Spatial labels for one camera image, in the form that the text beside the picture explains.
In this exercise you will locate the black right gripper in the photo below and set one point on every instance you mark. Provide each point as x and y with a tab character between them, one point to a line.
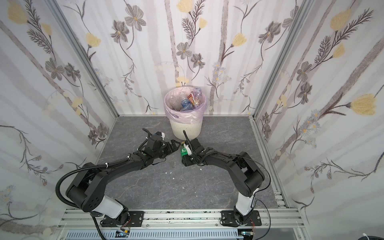
192	151

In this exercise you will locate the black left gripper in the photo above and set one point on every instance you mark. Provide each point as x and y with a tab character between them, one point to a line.
165	147

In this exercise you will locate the green bottle yellow cap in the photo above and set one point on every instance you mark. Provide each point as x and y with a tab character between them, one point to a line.
184	152

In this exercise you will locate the blue cap bottle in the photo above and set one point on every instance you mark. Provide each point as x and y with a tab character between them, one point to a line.
186	105

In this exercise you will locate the red yellow label tea bottle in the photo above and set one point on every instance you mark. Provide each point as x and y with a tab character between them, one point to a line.
193	100

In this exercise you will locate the clear crushed bottle white cap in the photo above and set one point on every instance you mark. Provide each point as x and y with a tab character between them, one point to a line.
197	93

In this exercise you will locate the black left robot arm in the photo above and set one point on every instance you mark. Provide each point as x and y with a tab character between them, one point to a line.
85	188

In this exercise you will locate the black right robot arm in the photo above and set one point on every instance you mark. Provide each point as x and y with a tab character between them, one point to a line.
246	174

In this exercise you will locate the cream plastic waste bin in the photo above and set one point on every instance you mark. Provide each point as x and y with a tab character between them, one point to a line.
192	130

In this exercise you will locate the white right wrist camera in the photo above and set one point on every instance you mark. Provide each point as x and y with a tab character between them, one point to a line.
189	151

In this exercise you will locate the white slotted cable duct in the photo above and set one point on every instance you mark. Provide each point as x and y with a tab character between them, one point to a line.
226	234

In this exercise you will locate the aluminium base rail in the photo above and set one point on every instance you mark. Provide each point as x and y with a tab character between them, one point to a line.
267	219

